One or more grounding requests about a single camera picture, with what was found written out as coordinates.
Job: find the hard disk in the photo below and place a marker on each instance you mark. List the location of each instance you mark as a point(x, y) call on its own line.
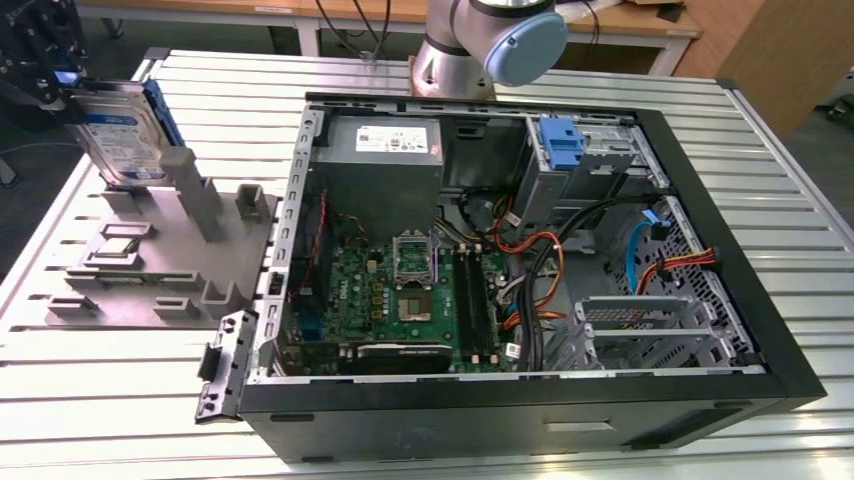
point(123, 145)

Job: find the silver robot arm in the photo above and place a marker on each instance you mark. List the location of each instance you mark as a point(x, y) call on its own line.
point(454, 65)

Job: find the grey metal disk bay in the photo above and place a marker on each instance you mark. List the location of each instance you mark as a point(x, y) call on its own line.
point(648, 334)

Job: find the silver CPU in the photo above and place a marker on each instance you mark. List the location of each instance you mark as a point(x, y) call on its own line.
point(119, 248)

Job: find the grey parts rack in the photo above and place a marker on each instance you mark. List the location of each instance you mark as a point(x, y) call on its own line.
point(174, 260)

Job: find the green RAM stick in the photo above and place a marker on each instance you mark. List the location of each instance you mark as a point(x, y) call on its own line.
point(123, 281)

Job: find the grey power supply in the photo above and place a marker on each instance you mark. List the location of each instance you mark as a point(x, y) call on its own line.
point(381, 190)

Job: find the grey expansion card retainer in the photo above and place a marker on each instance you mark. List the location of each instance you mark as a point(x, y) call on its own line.
point(234, 345)

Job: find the green motherboard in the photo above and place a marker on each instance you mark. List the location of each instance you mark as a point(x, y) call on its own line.
point(361, 300)

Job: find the metal locking lever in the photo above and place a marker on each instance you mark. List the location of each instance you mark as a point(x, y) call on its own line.
point(437, 265)

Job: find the CPU socket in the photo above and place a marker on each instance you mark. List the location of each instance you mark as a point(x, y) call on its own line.
point(417, 309)

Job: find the blue plastic drive latch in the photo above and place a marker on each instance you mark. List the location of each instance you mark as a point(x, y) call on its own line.
point(561, 145)

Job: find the black RAM slot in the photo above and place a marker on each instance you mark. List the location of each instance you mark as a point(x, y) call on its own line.
point(466, 300)
point(485, 300)

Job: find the black graphics card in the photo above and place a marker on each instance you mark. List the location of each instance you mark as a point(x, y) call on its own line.
point(401, 356)

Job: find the grey metal drive cage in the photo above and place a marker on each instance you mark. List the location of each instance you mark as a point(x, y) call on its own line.
point(554, 195)

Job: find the black PC case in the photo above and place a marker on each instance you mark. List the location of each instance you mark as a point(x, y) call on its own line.
point(468, 415)

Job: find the black chair base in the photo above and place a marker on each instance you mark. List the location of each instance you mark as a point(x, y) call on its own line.
point(841, 107)

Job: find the long white frame desk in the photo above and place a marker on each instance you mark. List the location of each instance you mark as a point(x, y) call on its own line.
point(201, 12)

